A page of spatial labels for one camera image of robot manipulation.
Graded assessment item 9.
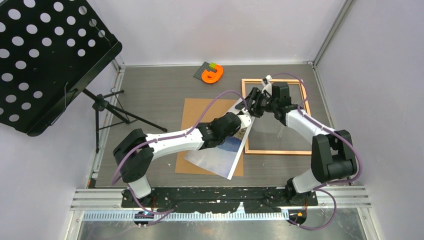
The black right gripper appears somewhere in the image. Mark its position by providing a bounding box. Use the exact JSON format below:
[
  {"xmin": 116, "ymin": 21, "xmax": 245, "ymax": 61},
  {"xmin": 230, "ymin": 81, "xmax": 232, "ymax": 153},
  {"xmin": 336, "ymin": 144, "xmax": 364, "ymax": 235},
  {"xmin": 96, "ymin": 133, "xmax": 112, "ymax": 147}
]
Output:
[{"xmin": 234, "ymin": 87, "xmax": 278, "ymax": 119}]

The transparent acrylic sheet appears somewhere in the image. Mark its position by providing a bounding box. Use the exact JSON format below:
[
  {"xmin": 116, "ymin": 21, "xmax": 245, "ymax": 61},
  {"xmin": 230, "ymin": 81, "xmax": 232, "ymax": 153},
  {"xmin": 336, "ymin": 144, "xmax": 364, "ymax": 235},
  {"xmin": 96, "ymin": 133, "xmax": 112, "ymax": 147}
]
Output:
[{"xmin": 246, "ymin": 82, "xmax": 311, "ymax": 153}]

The wooden picture frame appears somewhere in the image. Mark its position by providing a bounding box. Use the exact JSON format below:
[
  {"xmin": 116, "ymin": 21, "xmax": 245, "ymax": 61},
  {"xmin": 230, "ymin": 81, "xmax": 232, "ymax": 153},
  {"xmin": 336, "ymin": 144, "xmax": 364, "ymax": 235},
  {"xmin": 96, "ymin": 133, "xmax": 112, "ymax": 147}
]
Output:
[{"xmin": 241, "ymin": 78, "xmax": 312, "ymax": 156}]

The brown cardboard backing board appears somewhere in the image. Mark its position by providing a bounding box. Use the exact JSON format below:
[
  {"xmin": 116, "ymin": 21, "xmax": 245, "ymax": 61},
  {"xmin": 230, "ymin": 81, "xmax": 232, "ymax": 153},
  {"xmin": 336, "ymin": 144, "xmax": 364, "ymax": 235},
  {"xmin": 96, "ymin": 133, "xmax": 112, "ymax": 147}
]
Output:
[{"xmin": 175, "ymin": 98, "xmax": 244, "ymax": 177}]

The landscape photo print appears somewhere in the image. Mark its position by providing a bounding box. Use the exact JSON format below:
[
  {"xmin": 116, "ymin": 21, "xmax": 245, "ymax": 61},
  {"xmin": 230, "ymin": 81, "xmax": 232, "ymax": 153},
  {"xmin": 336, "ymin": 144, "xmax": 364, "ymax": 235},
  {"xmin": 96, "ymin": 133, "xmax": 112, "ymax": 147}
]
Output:
[{"xmin": 183, "ymin": 96, "xmax": 255, "ymax": 181}]

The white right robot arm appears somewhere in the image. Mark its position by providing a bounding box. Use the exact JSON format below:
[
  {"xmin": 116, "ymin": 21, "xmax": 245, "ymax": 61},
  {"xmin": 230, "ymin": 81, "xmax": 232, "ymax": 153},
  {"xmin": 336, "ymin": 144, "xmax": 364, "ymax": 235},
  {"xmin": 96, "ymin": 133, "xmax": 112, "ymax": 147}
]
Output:
[{"xmin": 241, "ymin": 82, "xmax": 361, "ymax": 205}]

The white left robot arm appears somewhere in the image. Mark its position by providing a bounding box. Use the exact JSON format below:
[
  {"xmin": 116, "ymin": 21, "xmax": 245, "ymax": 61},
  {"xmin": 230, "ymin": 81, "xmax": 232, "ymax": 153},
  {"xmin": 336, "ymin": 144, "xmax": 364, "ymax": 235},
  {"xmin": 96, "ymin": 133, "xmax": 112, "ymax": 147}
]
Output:
[{"xmin": 112, "ymin": 112, "xmax": 252, "ymax": 207}]

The grey lego baseplate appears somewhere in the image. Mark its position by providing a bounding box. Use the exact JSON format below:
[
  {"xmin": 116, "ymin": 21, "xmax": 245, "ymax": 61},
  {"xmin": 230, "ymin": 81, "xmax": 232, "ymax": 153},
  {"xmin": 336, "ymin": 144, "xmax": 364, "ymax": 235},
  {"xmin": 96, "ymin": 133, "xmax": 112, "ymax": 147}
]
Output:
[{"xmin": 193, "ymin": 61, "xmax": 211, "ymax": 81}]

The black perforated music stand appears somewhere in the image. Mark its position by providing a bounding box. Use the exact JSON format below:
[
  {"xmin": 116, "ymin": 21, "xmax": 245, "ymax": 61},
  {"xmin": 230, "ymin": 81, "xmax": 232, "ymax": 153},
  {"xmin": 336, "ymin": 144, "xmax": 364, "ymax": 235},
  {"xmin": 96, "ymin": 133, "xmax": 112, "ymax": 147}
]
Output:
[{"xmin": 0, "ymin": 0, "xmax": 167, "ymax": 154}]

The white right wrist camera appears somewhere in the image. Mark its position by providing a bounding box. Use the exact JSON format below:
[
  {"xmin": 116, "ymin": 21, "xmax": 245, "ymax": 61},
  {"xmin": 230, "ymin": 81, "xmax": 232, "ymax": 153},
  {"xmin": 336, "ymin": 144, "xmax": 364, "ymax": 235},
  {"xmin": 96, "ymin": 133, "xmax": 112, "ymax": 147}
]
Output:
[{"xmin": 261, "ymin": 75, "xmax": 272, "ymax": 98}]

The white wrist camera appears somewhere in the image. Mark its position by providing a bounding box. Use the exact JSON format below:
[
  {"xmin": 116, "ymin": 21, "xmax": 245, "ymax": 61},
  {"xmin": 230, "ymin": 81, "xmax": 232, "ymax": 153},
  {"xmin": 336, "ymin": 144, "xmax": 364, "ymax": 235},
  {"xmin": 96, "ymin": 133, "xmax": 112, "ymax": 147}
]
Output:
[
  {"xmin": 237, "ymin": 112, "xmax": 253, "ymax": 129},
  {"xmin": 261, "ymin": 75, "xmax": 272, "ymax": 98}
]

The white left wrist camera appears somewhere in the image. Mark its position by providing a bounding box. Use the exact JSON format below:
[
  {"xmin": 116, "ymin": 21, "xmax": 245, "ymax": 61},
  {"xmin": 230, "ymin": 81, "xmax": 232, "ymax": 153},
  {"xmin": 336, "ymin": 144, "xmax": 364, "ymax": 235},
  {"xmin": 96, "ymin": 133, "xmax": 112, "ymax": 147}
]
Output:
[{"xmin": 237, "ymin": 112, "xmax": 253, "ymax": 129}]

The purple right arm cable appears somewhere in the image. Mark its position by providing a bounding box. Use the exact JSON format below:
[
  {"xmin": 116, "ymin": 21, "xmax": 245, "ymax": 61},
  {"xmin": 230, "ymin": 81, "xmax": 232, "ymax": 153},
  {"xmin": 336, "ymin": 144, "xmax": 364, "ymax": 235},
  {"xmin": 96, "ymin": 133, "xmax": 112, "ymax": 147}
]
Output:
[{"xmin": 269, "ymin": 72, "xmax": 364, "ymax": 232}]

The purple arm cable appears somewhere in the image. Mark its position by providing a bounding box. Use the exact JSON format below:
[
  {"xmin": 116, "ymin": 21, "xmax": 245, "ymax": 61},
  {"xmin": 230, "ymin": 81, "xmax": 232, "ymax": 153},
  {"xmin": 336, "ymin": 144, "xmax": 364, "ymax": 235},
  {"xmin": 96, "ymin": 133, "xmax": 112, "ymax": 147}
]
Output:
[
  {"xmin": 110, "ymin": 90, "xmax": 249, "ymax": 228},
  {"xmin": 269, "ymin": 72, "xmax": 364, "ymax": 232}
]

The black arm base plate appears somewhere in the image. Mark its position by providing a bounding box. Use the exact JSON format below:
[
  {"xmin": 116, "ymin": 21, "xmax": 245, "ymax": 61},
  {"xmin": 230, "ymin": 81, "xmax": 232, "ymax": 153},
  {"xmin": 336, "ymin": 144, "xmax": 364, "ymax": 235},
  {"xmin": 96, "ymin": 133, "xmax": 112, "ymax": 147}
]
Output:
[{"xmin": 121, "ymin": 186, "xmax": 318, "ymax": 214}]

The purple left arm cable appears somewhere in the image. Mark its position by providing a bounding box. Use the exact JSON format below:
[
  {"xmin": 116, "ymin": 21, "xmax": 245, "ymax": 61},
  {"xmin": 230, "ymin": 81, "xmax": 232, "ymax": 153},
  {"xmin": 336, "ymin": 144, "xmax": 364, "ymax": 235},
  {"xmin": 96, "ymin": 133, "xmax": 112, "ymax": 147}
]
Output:
[{"xmin": 110, "ymin": 90, "xmax": 249, "ymax": 228}]

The aluminium rail with ruler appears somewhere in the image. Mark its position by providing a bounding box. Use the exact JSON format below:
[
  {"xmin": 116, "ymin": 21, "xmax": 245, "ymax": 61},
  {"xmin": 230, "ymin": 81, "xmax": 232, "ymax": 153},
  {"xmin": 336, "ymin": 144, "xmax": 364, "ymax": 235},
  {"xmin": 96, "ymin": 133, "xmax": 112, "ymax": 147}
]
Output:
[{"xmin": 70, "ymin": 186, "xmax": 372, "ymax": 222}]

